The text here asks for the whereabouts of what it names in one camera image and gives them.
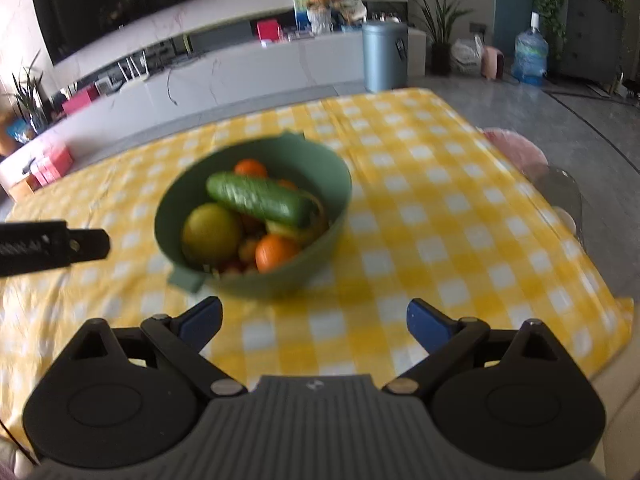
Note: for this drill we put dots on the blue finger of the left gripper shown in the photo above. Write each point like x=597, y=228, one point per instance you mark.
x=88, y=245

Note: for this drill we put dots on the white plastic bag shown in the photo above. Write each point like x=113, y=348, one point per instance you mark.
x=466, y=56

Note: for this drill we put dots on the blue water jug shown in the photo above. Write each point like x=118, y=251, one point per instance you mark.
x=530, y=54

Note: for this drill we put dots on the pink tissue box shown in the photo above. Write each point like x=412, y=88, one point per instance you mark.
x=51, y=164

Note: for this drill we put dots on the white marble tv console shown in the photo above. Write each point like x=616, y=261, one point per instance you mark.
x=219, y=78

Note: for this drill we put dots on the green ceramic bowl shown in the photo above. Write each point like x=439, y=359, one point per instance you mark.
x=255, y=219

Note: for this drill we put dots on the green cucumber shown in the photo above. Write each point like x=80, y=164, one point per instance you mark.
x=262, y=198

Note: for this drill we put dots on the grey metal trash bin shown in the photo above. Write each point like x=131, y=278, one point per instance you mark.
x=385, y=55

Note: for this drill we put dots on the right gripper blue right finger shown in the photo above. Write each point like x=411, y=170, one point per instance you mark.
x=454, y=348

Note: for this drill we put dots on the potted long-leaf plant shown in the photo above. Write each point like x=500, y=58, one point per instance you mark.
x=439, y=18

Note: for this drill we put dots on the pink cushioned chair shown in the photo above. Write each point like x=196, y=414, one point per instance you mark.
x=555, y=184

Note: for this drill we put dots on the red box on console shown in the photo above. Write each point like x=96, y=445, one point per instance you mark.
x=269, y=30

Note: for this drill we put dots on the pink stool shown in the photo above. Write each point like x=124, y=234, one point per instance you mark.
x=492, y=66

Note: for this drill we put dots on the dark grey cabinet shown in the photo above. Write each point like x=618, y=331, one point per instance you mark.
x=592, y=40

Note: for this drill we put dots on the small yellow-brown fruit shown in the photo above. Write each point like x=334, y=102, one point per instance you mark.
x=247, y=250

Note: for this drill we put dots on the large orange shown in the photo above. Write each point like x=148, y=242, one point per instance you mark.
x=273, y=251

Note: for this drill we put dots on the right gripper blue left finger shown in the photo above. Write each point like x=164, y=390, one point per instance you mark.
x=173, y=345

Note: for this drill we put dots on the potted plant left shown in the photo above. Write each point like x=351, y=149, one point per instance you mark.
x=27, y=99

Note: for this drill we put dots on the teddy bear decoration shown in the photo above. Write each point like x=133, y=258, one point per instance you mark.
x=320, y=16

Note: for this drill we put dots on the small orange middle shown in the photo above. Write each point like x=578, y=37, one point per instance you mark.
x=251, y=168

